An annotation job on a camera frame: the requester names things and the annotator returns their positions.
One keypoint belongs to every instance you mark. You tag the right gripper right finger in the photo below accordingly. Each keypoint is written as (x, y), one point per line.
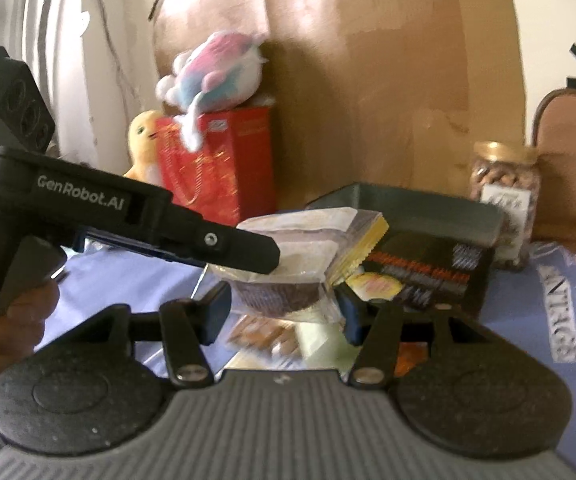
(375, 326)

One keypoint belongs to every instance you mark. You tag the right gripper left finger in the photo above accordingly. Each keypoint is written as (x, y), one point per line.
(187, 325)

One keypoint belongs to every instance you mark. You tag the clear cake snack packet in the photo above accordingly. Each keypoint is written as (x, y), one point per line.
(319, 249)

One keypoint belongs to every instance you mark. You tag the person's left hand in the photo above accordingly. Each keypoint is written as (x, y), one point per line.
(22, 327)

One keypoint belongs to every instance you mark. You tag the yellow-lid cup snack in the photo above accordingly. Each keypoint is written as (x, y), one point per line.
(370, 286)

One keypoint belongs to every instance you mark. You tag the orange nut snack packet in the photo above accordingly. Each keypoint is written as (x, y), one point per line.
(267, 337)

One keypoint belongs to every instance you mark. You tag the black sheep-print cardboard box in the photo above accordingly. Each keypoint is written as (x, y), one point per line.
(439, 247)

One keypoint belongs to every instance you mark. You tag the yellow duck plush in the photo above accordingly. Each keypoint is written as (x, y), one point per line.
(142, 144)

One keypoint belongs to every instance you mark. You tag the red gift bag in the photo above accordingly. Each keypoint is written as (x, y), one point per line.
(230, 179)

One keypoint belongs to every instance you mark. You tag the blue patterned tablecloth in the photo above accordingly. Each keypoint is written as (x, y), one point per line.
(534, 309)

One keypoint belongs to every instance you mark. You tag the glass nut jar gold lid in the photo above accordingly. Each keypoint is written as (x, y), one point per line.
(507, 176)

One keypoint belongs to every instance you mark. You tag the brown chair back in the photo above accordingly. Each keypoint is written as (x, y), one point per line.
(554, 136)

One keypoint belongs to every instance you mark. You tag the pastel plush toy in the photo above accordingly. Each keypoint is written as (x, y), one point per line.
(220, 74)

